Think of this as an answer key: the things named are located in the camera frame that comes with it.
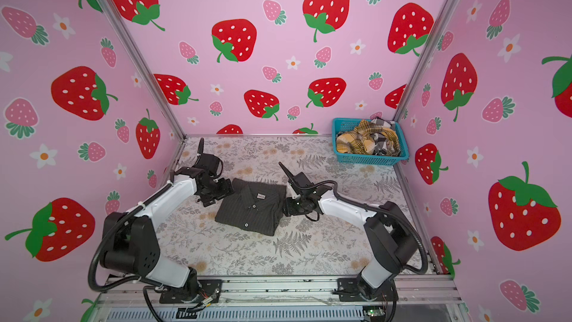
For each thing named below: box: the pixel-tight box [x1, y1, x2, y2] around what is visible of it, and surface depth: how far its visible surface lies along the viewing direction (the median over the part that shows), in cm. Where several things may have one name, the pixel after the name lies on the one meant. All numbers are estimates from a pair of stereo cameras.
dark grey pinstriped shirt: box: [214, 177, 287, 237], surface depth 91 cm
